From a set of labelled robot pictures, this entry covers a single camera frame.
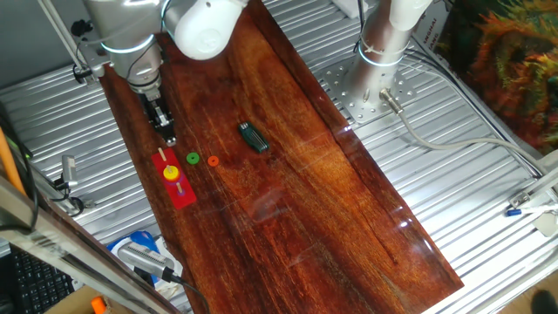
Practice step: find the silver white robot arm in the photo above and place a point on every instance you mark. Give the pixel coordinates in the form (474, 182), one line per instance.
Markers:
(131, 26)

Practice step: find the black keyboard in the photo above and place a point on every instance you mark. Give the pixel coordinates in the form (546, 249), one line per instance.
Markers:
(37, 283)

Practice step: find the dark red wooden board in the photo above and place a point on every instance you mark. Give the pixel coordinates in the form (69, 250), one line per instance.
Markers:
(305, 196)

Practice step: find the metal frame bar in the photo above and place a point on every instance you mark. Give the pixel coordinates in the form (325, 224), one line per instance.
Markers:
(78, 248)

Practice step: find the red Hanoi base with pegs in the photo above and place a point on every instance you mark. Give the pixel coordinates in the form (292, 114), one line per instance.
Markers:
(183, 201)

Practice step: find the slanted aluminium pole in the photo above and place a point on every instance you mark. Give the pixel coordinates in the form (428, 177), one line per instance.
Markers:
(59, 28)

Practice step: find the orange pole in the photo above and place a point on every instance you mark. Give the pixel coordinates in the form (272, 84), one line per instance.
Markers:
(8, 165)

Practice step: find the silver ribbed camera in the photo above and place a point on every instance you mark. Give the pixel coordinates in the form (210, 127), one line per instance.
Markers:
(144, 258)

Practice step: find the white printed box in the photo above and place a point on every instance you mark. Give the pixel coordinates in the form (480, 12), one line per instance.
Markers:
(427, 26)

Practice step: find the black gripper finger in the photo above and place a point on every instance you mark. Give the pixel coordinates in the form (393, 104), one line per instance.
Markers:
(158, 122)
(170, 133)

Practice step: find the colourful patterned cloth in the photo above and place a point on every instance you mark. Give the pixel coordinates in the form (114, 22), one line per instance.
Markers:
(501, 65)

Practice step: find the white power strip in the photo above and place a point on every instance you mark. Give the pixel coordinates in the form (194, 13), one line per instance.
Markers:
(349, 6)

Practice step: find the small silver camera on mount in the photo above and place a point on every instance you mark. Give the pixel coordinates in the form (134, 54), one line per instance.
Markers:
(69, 170)

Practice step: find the brown cardboard box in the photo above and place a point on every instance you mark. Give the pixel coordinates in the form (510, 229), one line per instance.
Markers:
(74, 303)

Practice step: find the perforated metal robot base plate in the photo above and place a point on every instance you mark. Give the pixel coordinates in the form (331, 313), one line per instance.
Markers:
(349, 104)

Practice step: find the blue capped small part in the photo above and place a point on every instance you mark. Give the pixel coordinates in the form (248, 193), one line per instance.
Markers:
(513, 213)

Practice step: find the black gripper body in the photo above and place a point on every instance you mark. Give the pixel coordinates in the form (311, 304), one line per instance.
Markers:
(154, 107)

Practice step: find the small metal bracket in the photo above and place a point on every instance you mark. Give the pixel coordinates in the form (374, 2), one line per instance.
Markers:
(519, 200)

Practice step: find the green folding hex key set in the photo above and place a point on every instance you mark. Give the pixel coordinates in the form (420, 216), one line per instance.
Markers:
(255, 138)

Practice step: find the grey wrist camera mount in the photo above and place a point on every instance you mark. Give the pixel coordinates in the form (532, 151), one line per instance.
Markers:
(93, 56)

